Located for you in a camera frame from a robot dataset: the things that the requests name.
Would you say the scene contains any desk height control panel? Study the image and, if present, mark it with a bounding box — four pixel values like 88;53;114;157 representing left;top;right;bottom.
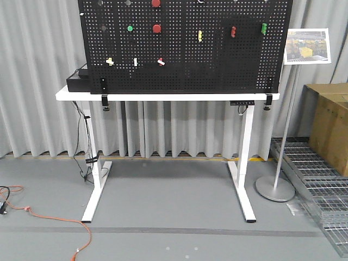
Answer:
229;100;255;106

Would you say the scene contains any left black clamp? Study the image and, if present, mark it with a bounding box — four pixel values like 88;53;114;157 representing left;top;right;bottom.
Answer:
100;77;110;111

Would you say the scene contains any black clamp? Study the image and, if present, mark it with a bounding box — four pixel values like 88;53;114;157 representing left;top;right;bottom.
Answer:
263;77;273;111
100;77;110;111

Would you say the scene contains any white standing desk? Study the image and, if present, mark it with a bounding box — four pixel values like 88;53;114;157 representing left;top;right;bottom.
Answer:
55;86;280;223

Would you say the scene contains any black perforated pegboard panel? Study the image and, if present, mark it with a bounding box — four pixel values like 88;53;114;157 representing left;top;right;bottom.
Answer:
78;1;293;94

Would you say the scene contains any right black clamp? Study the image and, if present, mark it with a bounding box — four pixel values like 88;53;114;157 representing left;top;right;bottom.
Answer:
263;77;273;111

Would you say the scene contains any lower red mushroom button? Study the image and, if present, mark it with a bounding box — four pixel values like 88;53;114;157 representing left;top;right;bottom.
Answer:
152;24;161;34

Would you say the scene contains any red mushroom button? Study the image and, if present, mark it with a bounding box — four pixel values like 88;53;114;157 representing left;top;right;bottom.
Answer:
151;0;161;8
152;24;161;34

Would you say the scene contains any black box on desk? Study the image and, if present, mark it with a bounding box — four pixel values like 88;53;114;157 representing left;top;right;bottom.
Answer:
66;63;91;92

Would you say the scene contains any upper red mushroom button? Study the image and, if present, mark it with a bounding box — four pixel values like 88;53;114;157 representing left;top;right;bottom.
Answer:
151;0;161;8

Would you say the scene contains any brown cardboard box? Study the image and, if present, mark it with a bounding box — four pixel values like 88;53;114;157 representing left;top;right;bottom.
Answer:
306;83;347;177

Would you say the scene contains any sign stand with photo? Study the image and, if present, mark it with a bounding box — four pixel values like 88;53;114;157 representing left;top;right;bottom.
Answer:
255;28;331;202

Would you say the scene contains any metal floor grating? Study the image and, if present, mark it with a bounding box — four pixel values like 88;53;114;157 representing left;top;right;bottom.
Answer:
282;138;347;258

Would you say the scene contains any grey curtain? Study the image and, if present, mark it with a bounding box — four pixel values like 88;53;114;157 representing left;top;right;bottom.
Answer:
1;1;347;158

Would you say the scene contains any black plug on floor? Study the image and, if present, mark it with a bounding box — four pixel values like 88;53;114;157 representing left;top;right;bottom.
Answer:
0;202;7;215

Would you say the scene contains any red white rocker switch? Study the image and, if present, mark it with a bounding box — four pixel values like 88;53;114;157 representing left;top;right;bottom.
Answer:
157;58;165;66

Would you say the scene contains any yellow white rocker switch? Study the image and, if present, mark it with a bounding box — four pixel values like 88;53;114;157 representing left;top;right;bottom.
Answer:
105;57;114;66

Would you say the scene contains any black power cable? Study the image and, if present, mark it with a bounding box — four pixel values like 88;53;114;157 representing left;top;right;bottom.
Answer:
71;101;110;183

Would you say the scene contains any yellow toggle switch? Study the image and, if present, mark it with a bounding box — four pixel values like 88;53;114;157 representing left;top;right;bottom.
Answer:
197;30;202;42

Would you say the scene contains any orange extension cable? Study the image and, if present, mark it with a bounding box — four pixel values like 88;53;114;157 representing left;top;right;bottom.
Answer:
0;185;92;261

